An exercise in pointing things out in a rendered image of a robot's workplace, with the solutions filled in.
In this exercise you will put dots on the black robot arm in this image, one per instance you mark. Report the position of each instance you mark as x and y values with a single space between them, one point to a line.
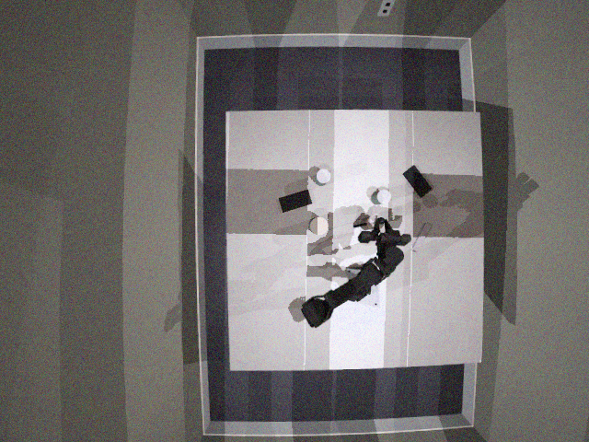
317 311

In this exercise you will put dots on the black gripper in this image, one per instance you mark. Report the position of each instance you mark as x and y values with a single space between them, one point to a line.
367 236

